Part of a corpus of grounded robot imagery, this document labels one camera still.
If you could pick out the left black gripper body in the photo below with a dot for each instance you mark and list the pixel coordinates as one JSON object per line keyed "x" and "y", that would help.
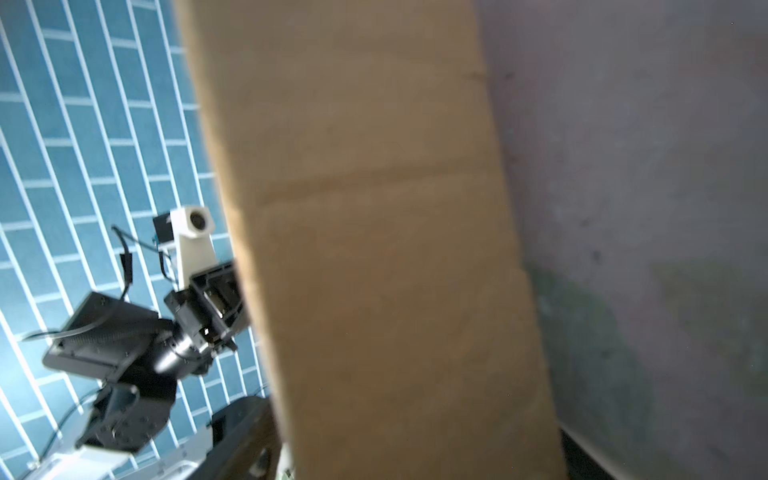
{"x": 210, "y": 312}

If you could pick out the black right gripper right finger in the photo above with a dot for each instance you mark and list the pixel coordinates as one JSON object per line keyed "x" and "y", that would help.
{"x": 580, "y": 464}

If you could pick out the brown cardboard box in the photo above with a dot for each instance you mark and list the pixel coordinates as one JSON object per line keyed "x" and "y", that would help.
{"x": 361, "y": 179}

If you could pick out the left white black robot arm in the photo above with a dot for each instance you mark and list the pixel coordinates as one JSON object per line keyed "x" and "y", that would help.
{"x": 139, "y": 358}

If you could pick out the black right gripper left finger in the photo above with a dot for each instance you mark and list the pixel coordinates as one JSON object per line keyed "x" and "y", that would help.
{"x": 246, "y": 442}

